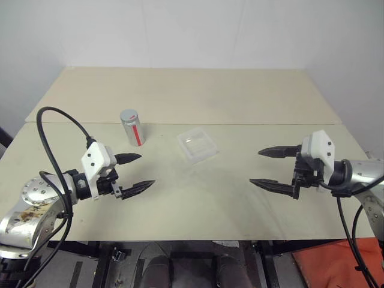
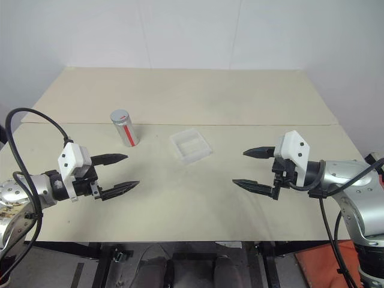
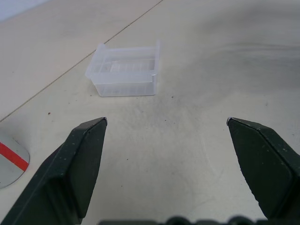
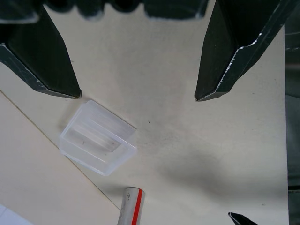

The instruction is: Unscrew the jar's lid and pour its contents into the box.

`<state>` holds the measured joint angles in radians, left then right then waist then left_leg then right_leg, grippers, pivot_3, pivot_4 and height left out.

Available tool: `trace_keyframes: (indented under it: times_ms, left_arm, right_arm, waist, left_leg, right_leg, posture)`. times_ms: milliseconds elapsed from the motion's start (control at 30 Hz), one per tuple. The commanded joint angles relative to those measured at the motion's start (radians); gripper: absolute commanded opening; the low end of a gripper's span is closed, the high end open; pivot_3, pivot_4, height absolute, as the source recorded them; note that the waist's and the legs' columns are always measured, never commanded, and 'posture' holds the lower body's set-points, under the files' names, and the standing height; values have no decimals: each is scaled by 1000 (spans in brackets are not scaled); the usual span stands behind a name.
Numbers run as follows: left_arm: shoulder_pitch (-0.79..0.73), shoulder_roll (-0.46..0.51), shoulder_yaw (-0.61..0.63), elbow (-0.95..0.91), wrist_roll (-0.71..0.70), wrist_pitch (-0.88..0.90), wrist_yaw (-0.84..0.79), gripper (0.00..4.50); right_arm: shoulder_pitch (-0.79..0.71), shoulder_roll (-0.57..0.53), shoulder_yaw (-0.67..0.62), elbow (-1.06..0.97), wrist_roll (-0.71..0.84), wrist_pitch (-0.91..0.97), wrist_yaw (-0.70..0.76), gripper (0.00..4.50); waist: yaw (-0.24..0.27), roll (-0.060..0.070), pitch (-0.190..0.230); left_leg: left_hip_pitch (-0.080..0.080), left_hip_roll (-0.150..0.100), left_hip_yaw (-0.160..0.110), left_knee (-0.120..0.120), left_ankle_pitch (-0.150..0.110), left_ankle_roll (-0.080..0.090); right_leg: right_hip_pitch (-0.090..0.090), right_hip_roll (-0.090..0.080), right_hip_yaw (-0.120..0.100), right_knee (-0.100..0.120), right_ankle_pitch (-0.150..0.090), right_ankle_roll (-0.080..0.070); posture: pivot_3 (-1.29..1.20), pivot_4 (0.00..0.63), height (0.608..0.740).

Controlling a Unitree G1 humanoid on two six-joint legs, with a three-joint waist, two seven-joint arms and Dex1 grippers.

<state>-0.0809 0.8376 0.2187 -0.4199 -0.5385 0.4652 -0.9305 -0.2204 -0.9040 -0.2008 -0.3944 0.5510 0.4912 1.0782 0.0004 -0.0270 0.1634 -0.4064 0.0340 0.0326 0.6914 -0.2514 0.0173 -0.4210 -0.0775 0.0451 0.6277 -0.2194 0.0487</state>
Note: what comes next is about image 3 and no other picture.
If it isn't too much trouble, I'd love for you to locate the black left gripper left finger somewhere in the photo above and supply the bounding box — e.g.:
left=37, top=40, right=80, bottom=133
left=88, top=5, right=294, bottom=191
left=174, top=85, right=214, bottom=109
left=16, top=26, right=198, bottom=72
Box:
left=0, top=116, right=108, bottom=225

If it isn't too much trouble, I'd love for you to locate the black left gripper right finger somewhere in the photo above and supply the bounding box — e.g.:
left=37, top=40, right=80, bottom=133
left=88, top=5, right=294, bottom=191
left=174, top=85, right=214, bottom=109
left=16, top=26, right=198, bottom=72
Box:
left=226, top=117, right=300, bottom=225

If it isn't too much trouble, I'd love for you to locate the silver jar with red stripe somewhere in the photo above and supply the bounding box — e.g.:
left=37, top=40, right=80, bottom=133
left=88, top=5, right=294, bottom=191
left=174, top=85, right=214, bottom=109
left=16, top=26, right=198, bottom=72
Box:
left=0, top=127, right=31, bottom=188

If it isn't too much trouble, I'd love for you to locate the clear plastic box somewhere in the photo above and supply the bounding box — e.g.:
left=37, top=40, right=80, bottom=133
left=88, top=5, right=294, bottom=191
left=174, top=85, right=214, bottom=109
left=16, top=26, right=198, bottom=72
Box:
left=84, top=40, right=162, bottom=97

